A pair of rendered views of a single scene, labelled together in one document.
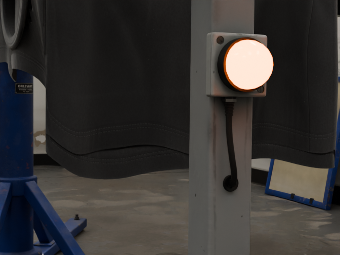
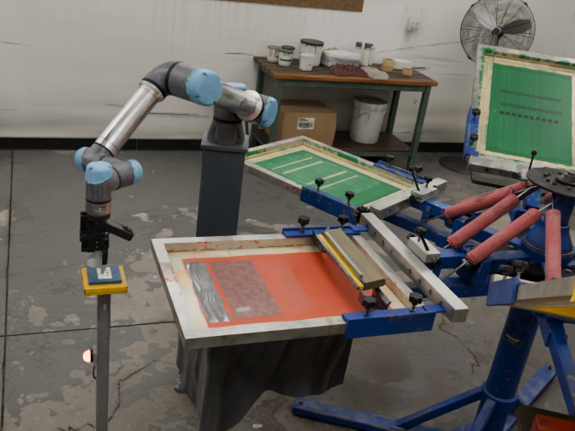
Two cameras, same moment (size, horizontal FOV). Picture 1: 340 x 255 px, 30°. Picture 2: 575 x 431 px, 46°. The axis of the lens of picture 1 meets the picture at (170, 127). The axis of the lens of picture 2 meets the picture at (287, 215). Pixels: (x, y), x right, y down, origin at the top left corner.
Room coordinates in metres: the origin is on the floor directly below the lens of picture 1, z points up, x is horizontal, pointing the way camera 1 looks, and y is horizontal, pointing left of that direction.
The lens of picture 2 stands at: (1.11, -1.84, 2.08)
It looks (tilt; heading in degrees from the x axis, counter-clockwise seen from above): 25 degrees down; 91
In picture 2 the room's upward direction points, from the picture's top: 8 degrees clockwise
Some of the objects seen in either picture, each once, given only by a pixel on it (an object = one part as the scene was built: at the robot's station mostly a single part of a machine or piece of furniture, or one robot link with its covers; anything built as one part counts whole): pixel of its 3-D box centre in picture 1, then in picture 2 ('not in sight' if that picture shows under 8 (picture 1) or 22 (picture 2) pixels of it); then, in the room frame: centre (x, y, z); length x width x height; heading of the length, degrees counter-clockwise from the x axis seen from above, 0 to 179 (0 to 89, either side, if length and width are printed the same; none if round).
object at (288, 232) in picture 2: not in sight; (320, 237); (1.20, 0.43, 0.98); 0.30 x 0.05 x 0.07; 24
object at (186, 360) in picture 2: (202, 10); (192, 347); (0.83, -0.04, 0.74); 0.45 x 0.03 x 0.43; 114
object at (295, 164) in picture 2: not in sight; (355, 167); (1.32, 1.04, 1.05); 1.08 x 0.61 x 0.23; 144
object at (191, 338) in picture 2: not in sight; (285, 280); (1.09, 0.08, 0.97); 0.79 x 0.58 x 0.04; 24
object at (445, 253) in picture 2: not in sight; (435, 259); (1.61, 0.31, 1.02); 0.17 x 0.06 x 0.05; 24
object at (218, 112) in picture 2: not in sight; (231, 99); (0.77, 0.72, 1.37); 0.13 x 0.12 x 0.14; 152
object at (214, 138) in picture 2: not in sight; (227, 127); (0.77, 0.72, 1.25); 0.15 x 0.15 x 0.10
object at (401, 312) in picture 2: not in sight; (388, 321); (1.43, -0.08, 0.98); 0.30 x 0.05 x 0.07; 24
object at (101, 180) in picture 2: not in sight; (99, 181); (0.51, -0.05, 1.28); 0.09 x 0.08 x 0.11; 62
